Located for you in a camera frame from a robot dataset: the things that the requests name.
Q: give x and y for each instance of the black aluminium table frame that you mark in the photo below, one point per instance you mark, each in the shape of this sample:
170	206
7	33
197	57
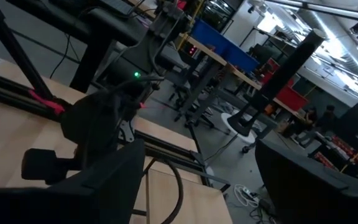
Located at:
5	90

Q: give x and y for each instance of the red strip tag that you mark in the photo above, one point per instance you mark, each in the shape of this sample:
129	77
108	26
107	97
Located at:
47	102

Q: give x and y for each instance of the white power strip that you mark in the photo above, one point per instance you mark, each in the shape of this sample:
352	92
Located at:
249	193

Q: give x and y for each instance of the overhead light bar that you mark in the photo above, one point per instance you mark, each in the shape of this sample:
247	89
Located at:
322	7

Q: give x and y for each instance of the small red clip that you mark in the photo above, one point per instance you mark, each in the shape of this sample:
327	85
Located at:
142	105

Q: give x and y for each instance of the black desk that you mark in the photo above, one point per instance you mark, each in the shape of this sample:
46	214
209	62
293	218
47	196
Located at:
92	62

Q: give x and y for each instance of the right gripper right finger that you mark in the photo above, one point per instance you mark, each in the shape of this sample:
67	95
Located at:
306	199

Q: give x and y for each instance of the wooden workbench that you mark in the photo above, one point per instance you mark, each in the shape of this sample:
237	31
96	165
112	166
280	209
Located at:
249	80

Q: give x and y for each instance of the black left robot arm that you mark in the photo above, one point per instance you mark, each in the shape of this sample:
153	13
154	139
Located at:
126	70

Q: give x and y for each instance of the person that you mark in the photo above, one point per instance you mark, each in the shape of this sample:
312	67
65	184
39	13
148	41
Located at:
327	118
310	118

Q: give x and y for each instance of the white floor lamp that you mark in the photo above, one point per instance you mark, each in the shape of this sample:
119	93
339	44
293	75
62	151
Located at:
291	68

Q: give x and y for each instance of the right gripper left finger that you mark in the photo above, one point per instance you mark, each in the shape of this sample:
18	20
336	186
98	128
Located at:
73	205

